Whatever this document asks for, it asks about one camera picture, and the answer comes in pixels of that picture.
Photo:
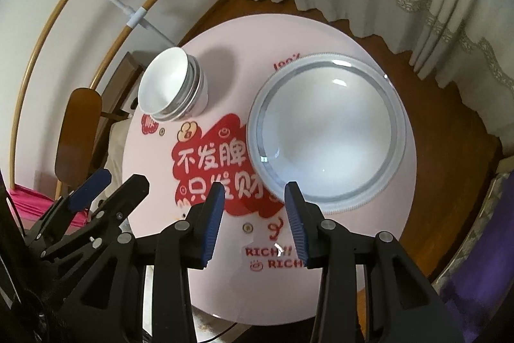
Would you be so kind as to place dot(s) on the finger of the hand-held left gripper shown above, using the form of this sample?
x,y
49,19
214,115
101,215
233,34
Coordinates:
x,y
132,190
90,184

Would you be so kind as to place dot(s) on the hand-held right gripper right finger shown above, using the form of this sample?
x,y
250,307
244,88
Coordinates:
x,y
297,222

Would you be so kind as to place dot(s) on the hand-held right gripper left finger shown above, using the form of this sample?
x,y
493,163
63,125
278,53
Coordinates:
x,y
213,222

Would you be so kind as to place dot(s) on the beige seat cushion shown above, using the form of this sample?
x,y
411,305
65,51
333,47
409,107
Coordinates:
x,y
114,150

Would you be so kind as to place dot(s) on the brown wooden chair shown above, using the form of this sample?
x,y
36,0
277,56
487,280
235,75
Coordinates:
x,y
76,134

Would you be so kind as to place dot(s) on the pink cloth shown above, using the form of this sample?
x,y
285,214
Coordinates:
x,y
28,202

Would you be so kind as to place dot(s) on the round pink table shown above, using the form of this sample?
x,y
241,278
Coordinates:
x,y
241,57

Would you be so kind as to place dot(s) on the patterned grey cloth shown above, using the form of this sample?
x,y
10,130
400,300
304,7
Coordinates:
x,y
482,214

